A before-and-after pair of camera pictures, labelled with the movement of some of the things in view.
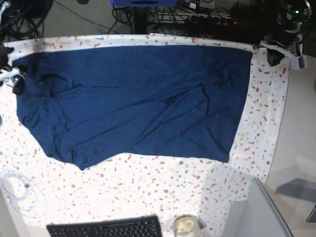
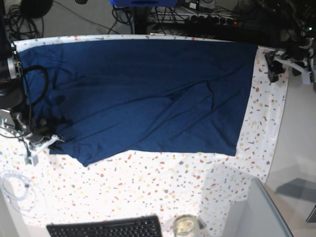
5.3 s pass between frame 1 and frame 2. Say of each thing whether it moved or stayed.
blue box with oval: stayed
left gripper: moved
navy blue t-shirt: moved
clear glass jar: stayed
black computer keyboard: stayed
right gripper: moved
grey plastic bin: stayed
